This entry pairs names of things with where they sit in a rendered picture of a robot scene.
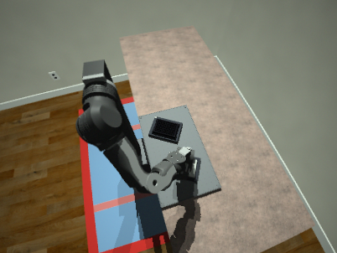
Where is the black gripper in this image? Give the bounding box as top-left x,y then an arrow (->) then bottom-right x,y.
177,147 -> 193,180

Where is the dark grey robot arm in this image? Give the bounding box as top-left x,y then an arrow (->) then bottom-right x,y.
75,74 -> 195,194

